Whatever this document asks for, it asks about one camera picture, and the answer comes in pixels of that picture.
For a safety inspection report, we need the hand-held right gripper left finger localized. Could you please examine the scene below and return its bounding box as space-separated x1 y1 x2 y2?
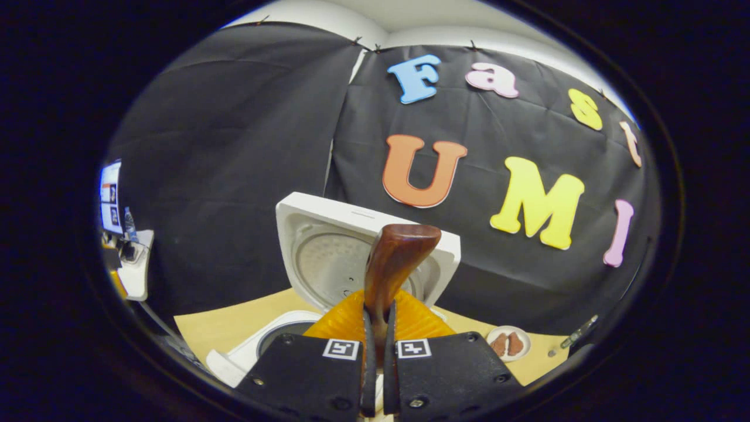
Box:
234 290 379 422

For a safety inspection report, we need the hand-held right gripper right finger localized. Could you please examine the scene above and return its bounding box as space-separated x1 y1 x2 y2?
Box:
384 290 525 422

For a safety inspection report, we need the brown wooden spoon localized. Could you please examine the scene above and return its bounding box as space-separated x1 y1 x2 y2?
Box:
363 224 442 352

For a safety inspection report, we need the white rice cooker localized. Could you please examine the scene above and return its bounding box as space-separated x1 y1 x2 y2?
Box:
206 192 462 389

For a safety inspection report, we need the white plate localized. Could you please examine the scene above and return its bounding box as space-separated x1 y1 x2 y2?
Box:
486 326 531 362

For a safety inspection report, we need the white side table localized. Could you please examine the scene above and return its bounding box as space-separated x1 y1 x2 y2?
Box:
117 230 154 302

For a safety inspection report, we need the black backdrop cloth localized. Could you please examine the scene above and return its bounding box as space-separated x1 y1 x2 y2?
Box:
108 22 663 335

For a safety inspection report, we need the wall screen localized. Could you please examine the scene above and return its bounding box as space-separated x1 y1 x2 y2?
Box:
100 161 122 235

